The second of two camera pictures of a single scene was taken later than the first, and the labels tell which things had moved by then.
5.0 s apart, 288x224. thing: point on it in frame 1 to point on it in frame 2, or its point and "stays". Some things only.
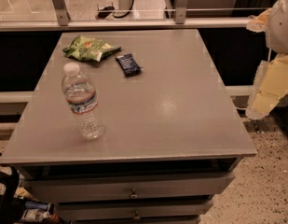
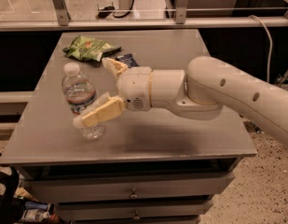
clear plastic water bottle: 82,100 stays
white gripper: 282,28 to 134,88
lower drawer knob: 136,217 stays
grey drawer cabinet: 172,134 stays
